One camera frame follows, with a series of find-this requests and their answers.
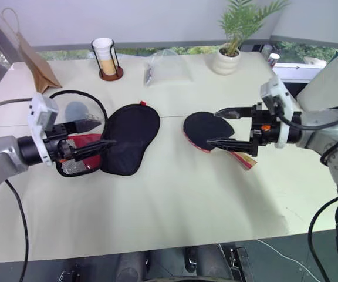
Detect black metal bracket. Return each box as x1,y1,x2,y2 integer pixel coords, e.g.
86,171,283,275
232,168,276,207
58,263,82,282
229,246,249,282

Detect green palm in white pot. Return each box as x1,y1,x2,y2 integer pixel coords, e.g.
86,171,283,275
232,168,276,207
211,0,290,76

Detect black rubber table tennis paddle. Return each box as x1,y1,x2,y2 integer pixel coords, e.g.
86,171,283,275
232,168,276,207
182,110,259,172

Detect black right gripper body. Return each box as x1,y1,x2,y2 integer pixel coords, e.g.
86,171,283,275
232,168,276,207
249,102,283,157

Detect thin white cable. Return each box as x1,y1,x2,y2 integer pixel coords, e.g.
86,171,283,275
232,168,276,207
256,238,320,280

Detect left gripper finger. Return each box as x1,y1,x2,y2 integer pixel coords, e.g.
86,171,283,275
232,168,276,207
75,117,103,134
69,139,117,157

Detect pale blue plush pendant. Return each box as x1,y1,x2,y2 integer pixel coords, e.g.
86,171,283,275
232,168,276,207
64,100,89,122

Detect cup in wire holder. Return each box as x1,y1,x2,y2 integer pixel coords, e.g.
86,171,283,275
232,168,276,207
90,37,124,82

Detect stacked paper cups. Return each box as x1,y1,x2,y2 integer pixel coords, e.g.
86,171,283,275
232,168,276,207
93,38,114,76

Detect white drink can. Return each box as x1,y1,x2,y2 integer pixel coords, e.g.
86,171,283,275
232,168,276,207
267,53,282,69

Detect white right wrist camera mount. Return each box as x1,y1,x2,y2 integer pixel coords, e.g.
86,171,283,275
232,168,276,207
259,75,295,149

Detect cream table cover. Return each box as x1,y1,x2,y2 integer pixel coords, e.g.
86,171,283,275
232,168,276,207
0,52,338,263

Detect clear plastic bag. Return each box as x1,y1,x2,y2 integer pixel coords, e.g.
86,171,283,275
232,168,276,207
143,48,195,88

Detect brown paper bag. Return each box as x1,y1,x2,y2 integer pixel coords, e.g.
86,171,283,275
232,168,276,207
0,8,63,93

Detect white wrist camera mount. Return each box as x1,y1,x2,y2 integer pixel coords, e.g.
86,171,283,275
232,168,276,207
28,93,60,167
259,75,295,149

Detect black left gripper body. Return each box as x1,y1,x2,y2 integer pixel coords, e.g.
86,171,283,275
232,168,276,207
44,121,80,163

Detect black and red paddle case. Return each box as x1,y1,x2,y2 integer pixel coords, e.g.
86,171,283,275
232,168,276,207
50,90,161,178

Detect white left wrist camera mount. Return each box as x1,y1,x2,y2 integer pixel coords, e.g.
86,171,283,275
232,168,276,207
28,93,60,167

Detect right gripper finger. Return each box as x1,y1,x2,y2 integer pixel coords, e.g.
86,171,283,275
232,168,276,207
213,106,255,120
206,137,254,154

